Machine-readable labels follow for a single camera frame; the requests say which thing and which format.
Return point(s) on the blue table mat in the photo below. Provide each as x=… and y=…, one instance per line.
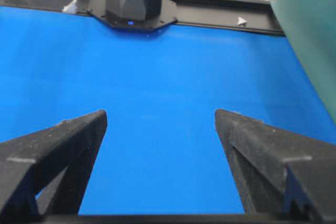
x=161, y=153

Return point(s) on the green backdrop curtain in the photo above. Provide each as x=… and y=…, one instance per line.
x=310, y=27

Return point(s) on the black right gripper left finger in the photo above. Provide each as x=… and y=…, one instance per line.
x=47, y=172

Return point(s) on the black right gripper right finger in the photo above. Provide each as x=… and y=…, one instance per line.
x=278, y=171

